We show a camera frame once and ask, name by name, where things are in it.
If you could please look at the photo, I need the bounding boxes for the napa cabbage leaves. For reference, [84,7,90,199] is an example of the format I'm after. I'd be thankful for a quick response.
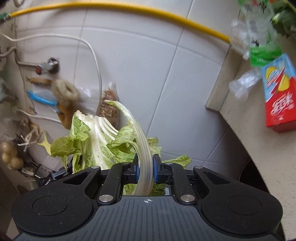
[50,99,193,196]

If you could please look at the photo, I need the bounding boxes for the clear plastic bag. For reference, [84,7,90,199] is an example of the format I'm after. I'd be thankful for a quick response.
[229,20,261,100]

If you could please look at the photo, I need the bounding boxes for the bag of grains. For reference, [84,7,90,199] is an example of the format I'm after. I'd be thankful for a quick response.
[96,82,121,127]

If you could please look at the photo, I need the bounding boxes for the brown scrubbing brush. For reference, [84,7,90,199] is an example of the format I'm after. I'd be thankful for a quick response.
[28,77,80,130]

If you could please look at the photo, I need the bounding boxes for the yellow gas pipe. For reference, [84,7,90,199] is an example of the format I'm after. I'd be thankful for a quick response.
[1,1,230,44]

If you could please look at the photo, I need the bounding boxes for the red blue drink carton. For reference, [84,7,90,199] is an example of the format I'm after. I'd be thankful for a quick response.
[261,53,296,133]

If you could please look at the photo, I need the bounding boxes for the green bamboo shoot package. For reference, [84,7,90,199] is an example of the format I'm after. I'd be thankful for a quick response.
[238,1,282,67]

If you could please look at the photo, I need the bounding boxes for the dark green vegetable leaves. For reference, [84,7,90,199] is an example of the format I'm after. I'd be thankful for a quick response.
[271,0,295,38]

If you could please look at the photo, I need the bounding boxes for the blue handled tool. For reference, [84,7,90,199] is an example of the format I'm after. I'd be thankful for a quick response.
[28,90,60,113]

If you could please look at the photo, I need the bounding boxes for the red handled water valve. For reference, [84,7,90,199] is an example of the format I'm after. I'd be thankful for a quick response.
[16,57,60,75]

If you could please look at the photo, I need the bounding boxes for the white electric cord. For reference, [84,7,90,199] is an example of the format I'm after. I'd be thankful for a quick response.
[0,33,103,117]

